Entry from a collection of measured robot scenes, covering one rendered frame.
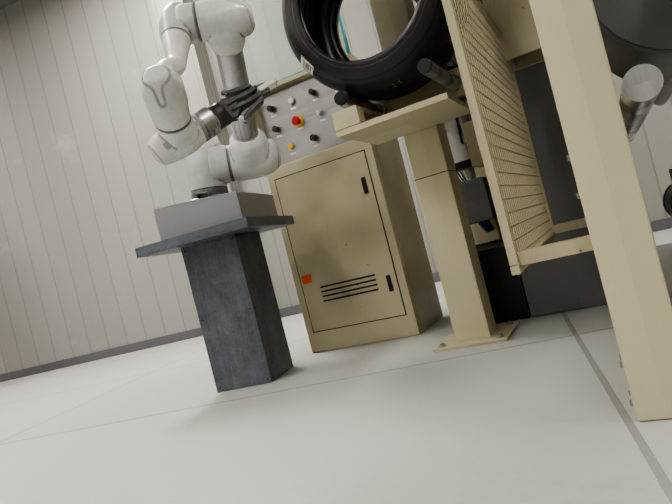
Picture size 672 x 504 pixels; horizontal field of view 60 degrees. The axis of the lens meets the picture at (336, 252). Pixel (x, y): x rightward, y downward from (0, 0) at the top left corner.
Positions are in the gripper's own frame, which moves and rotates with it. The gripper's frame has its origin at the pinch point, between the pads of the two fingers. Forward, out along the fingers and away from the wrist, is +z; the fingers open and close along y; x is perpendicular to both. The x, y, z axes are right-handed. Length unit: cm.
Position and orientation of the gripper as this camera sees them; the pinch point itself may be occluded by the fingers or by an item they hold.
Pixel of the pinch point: (267, 86)
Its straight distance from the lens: 190.0
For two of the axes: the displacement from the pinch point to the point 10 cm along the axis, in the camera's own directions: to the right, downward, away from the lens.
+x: 1.1, -3.8, -9.2
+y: 6.5, 7.3, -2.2
